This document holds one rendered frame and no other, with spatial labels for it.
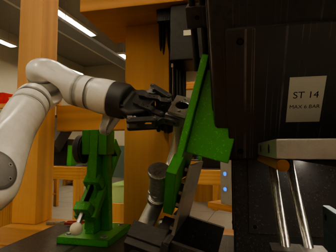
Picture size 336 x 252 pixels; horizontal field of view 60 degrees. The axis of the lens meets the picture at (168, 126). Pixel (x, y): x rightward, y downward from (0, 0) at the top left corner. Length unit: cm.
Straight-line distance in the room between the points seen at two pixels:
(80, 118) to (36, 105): 49
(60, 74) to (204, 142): 34
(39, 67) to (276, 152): 52
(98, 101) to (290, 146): 41
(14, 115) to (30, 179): 54
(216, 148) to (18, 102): 35
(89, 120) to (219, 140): 65
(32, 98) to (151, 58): 43
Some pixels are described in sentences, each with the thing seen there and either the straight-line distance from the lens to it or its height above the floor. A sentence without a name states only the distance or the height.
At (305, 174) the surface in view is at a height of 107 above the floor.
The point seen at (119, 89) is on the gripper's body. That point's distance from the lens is 59.
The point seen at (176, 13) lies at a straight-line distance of 82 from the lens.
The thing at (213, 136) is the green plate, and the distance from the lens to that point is 47.
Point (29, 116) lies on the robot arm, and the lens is 55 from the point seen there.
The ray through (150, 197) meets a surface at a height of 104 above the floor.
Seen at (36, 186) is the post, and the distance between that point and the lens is 104.
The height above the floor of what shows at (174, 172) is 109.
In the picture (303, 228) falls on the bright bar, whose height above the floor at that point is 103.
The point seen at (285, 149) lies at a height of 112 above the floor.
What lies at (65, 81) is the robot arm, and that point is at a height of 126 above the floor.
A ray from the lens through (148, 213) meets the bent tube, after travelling 54.
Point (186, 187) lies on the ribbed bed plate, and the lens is 50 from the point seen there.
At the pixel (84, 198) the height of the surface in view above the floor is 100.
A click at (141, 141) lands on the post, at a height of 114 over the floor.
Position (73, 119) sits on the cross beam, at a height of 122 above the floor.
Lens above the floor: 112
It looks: 5 degrees up
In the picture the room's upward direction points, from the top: straight up
